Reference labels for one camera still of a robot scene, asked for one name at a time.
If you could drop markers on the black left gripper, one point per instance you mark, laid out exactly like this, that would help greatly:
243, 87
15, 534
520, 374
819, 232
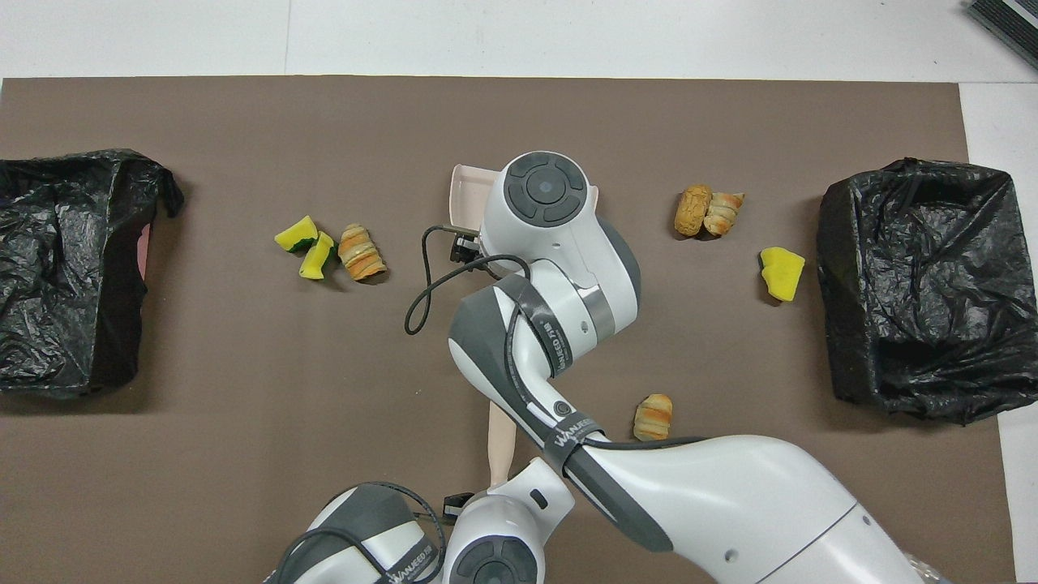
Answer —
459, 504

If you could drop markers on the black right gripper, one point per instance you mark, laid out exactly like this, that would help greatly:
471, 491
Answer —
466, 246

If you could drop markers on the beige plastic dustpan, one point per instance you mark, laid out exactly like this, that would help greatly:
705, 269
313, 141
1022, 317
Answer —
470, 195

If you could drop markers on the beige hand brush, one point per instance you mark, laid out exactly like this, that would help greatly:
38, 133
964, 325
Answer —
501, 438

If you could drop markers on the large striped croissant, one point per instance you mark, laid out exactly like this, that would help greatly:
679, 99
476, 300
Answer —
362, 252

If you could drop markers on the yellow green sponge piece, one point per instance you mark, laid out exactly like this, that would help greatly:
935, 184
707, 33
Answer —
317, 256
295, 234

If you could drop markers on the small striped croissant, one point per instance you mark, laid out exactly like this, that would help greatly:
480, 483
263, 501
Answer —
654, 416

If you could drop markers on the brown bread roll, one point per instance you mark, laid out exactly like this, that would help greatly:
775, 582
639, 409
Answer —
692, 209

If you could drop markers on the pale striped croissant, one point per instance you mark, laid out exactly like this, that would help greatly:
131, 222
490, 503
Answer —
723, 212

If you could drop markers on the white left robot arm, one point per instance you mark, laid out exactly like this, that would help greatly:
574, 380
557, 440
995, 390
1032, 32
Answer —
365, 535

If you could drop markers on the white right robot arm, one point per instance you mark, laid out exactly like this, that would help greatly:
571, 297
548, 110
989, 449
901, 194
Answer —
730, 503

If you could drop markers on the pink plastic bin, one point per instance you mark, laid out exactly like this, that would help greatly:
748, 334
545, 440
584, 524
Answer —
144, 251

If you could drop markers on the black bag lined bin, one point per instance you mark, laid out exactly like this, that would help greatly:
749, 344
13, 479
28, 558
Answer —
57, 284
916, 308

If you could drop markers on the brown paper table mat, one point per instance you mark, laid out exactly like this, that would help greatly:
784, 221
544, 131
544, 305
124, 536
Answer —
243, 405

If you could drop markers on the dark ribbed panel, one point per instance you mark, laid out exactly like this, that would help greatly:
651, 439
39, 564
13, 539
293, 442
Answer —
1010, 24

